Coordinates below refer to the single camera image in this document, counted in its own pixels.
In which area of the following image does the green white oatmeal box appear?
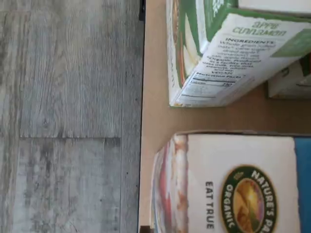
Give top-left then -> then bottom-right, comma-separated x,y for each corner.
168,0 -> 311,108
266,54 -> 311,99

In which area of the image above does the blue white oatmeal box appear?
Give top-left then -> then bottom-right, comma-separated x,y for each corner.
151,132 -> 311,233

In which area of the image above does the black metal shelf rack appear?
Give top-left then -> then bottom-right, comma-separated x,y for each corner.
138,0 -> 311,233

